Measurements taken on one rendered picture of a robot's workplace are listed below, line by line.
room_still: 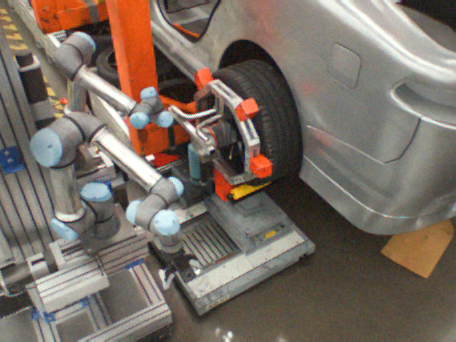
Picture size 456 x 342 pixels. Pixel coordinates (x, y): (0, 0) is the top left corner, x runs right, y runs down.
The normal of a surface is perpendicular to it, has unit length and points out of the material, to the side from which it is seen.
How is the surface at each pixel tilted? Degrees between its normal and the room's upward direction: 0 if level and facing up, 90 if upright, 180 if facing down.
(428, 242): 2
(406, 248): 1
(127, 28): 90
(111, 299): 0
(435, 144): 88
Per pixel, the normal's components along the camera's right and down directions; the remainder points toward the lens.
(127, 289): 0.00, -0.76
